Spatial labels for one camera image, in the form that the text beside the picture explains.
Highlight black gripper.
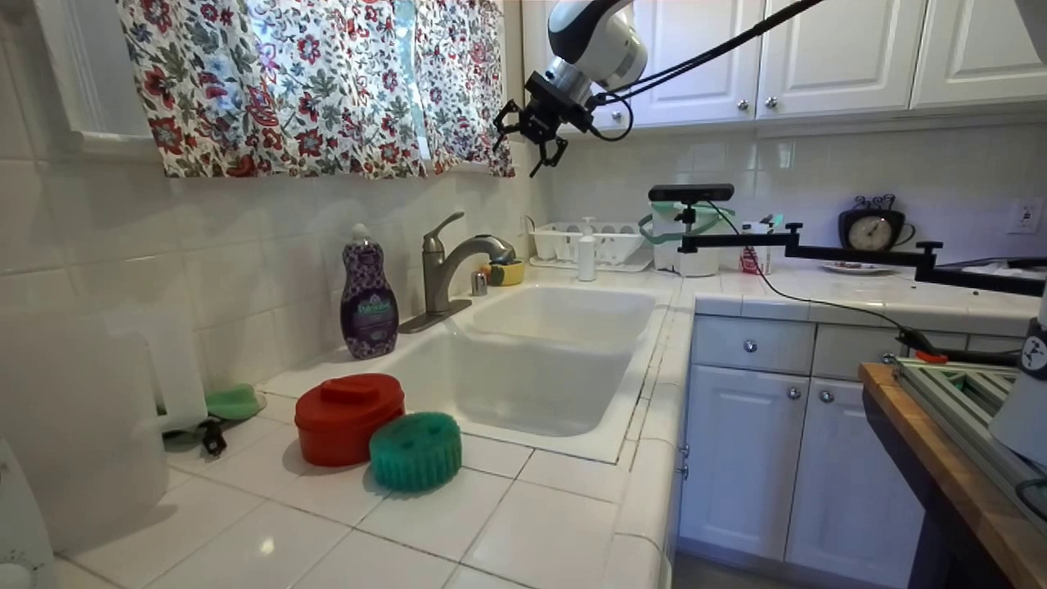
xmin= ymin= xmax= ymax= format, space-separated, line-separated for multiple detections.
xmin=490 ymin=67 xmax=599 ymax=180

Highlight brushed steel kitchen faucet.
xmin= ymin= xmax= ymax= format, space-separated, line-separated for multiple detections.
xmin=395 ymin=209 xmax=519 ymax=333

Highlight white ice cube tray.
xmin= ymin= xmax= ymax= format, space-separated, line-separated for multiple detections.
xmin=528 ymin=219 xmax=649 ymax=267

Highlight small clear pump bottle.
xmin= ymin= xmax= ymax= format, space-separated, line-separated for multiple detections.
xmin=571 ymin=212 xmax=603 ymax=283

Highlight yellow green sponge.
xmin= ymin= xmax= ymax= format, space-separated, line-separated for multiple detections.
xmin=484 ymin=257 xmax=529 ymax=291

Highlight floral window curtain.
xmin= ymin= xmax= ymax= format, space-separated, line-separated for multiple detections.
xmin=115 ymin=0 xmax=516 ymax=182

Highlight white double kitchen sink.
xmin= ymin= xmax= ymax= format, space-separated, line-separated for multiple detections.
xmin=258 ymin=277 xmax=670 ymax=465

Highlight purple dish soap bottle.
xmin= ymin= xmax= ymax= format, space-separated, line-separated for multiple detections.
xmin=337 ymin=223 xmax=401 ymax=364

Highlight white cabinet drawer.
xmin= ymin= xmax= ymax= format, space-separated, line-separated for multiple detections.
xmin=811 ymin=320 xmax=911 ymax=386
xmin=691 ymin=313 xmax=817 ymax=380

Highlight red round plastic container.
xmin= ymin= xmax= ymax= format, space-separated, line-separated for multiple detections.
xmin=292 ymin=368 xmax=410 ymax=472

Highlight green round container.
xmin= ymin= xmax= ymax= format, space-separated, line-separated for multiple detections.
xmin=368 ymin=409 xmax=465 ymax=494

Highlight black round clock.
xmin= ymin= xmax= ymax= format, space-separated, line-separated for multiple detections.
xmin=833 ymin=193 xmax=917 ymax=260

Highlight white lower cabinet door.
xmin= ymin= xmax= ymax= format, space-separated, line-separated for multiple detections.
xmin=675 ymin=364 xmax=811 ymax=566
xmin=781 ymin=375 xmax=930 ymax=589

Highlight green sponge cloth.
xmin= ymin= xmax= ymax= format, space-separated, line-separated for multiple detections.
xmin=202 ymin=383 xmax=264 ymax=425

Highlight white translucent container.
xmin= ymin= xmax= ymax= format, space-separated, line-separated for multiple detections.
xmin=107 ymin=311 xmax=213 ymax=436

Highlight small black clip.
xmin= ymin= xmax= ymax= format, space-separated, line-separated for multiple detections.
xmin=160 ymin=416 xmax=231 ymax=457

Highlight wooden table top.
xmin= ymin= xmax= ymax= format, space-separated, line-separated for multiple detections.
xmin=858 ymin=361 xmax=1047 ymax=589

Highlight black stereo camera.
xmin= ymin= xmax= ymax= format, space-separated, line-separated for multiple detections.
xmin=645 ymin=180 xmax=741 ymax=207

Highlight black camera cable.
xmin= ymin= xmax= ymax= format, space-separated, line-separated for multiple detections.
xmin=705 ymin=198 xmax=943 ymax=351

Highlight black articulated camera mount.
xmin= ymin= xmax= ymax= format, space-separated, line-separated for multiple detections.
xmin=670 ymin=198 xmax=1047 ymax=301

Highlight white wall cabinet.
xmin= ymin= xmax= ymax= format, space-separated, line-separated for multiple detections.
xmin=31 ymin=0 xmax=157 ymax=151

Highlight white wall outlet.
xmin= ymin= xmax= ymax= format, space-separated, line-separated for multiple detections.
xmin=1003 ymin=198 xmax=1047 ymax=237

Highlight metal rail frame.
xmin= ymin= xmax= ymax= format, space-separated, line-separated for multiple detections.
xmin=890 ymin=351 xmax=1047 ymax=485

